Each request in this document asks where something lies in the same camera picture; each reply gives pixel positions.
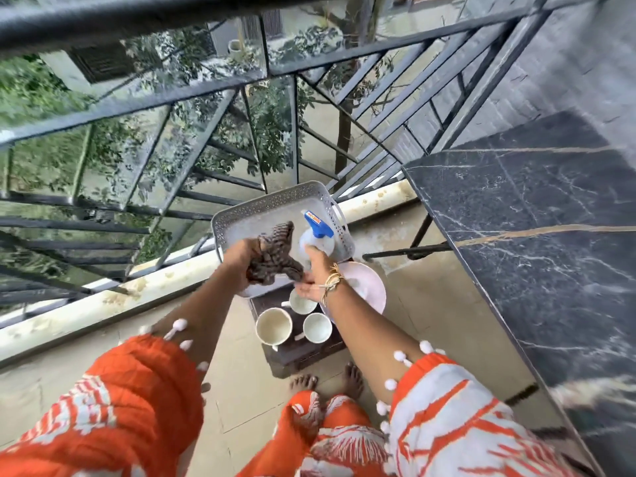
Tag person's left hand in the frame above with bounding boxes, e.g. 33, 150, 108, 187
221, 237, 264, 294

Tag person's right hand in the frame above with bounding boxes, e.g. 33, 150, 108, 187
294, 244, 345, 303

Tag white spray bottle blue trigger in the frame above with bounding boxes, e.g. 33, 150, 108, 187
298, 210, 337, 260

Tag brown patterned cloth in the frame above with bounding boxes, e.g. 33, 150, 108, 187
246, 222, 305, 287

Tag person's right forearm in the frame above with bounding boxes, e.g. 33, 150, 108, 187
323, 280, 428, 405

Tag person's left forearm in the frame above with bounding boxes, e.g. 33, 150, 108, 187
149, 273, 249, 373

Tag small white cup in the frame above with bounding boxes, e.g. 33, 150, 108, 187
281, 288, 319, 316
294, 313, 334, 345

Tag pink round plate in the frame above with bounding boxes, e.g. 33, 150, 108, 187
320, 261, 387, 324

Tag grey perforated plastic tray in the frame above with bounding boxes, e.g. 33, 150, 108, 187
211, 181, 356, 298

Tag large white cup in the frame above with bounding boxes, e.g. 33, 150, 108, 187
255, 308, 294, 352

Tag dark brown low stool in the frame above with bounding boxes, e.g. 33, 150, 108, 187
248, 283, 348, 379

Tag person's right foot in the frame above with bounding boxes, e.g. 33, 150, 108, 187
342, 362, 366, 401

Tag green leafy tree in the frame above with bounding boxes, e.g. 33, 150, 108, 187
0, 0, 398, 204

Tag orange white patterned trousers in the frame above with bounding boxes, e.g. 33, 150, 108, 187
238, 390, 396, 477

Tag white concrete curb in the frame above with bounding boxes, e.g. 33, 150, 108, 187
0, 179, 418, 364

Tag black metal balcony railing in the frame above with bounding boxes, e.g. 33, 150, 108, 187
0, 0, 614, 333

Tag black marble table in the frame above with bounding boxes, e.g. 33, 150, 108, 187
362, 111, 636, 477

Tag orange white patterned top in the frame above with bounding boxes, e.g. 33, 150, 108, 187
0, 319, 584, 477

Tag grey building with vents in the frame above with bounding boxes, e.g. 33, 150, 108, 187
40, 10, 289, 97

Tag yellow thread bracelet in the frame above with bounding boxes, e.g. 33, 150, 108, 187
318, 263, 345, 307

